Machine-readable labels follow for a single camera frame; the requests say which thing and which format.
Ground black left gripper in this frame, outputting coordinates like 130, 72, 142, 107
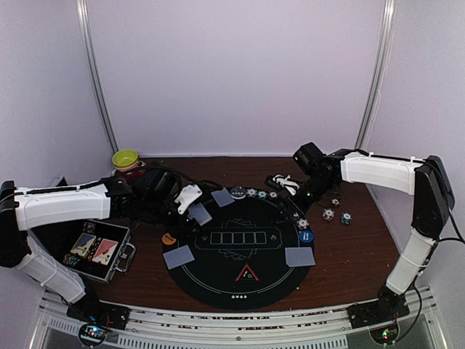
140, 193, 203, 241

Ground blue playing card deck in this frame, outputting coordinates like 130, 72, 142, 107
188, 203, 212, 226

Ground blue card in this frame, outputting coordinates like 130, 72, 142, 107
163, 245, 195, 270
285, 247, 316, 268
211, 188, 235, 207

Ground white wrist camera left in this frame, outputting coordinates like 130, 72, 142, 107
174, 184, 203, 214

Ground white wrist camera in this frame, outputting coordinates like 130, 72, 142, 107
265, 174, 301, 196
174, 184, 203, 214

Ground aluminium front rail frame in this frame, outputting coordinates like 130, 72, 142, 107
27, 285, 448, 349

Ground orange round blind button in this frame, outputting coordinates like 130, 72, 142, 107
161, 233, 177, 246

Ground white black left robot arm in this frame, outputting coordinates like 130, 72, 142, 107
1, 163, 314, 323

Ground blue card box in case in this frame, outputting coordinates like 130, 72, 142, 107
70, 233, 96, 257

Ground clear round dealer button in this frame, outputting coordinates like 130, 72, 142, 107
230, 186, 247, 200

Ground round black poker mat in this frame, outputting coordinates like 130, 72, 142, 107
162, 191, 315, 310

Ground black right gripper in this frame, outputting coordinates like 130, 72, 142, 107
272, 174, 335, 227

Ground green poker chip stack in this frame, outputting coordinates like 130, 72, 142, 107
341, 212, 352, 225

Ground blue white poker chip stack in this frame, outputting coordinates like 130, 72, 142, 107
322, 208, 335, 221

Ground blue round blind button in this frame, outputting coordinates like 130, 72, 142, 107
299, 230, 314, 244

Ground red card box in case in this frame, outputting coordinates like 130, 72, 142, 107
92, 239, 118, 265

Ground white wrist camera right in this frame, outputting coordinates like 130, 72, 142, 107
265, 174, 301, 196

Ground aluminium poker case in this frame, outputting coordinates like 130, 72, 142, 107
57, 220, 137, 284

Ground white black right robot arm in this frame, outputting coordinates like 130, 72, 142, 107
291, 143, 455, 324

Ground green bowl on red saucer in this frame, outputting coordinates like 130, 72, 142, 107
112, 149, 144, 172

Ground red black triangle marker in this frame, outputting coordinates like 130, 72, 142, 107
235, 264, 259, 282

